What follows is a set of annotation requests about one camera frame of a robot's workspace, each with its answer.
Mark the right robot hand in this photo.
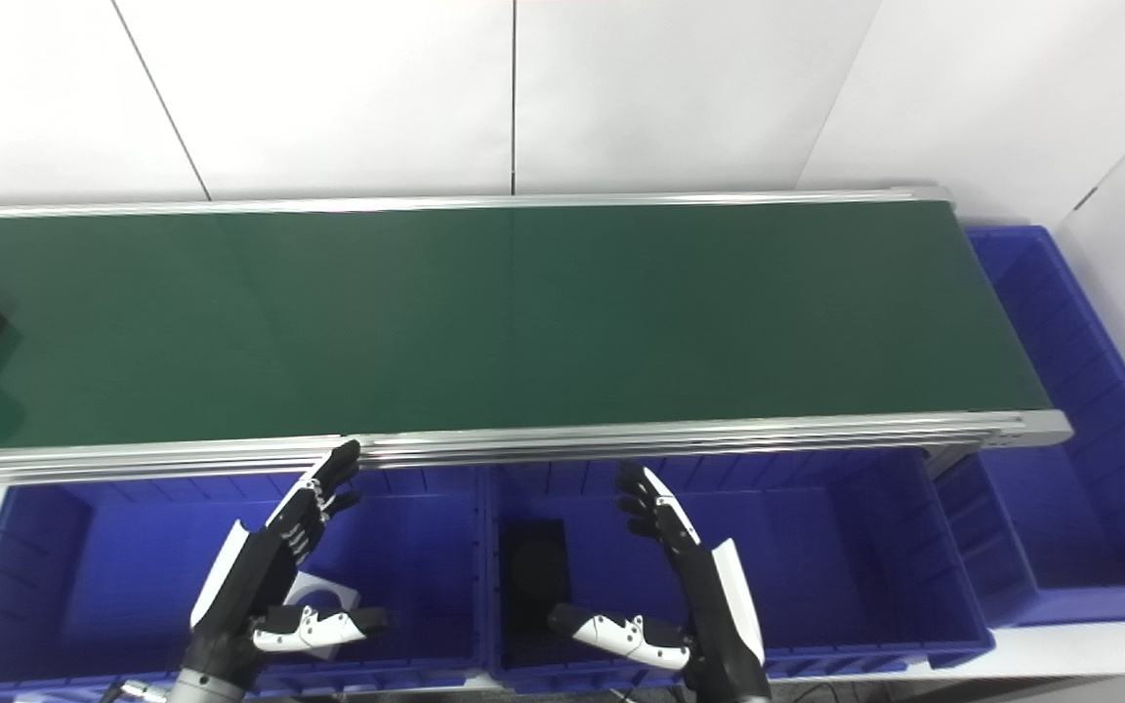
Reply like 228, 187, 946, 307
547, 464, 774, 703

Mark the green conveyor belt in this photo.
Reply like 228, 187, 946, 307
0, 186, 1073, 489
0, 199, 1052, 452

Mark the blue bin at belt end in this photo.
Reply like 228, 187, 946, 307
932, 226, 1125, 629

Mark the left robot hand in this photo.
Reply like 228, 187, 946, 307
177, 439, 394, 689

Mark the blue bin with white part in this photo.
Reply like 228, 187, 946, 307
0, 467, 491, 700

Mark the blue bin with black parts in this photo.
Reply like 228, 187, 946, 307
482, 447, 999, 686

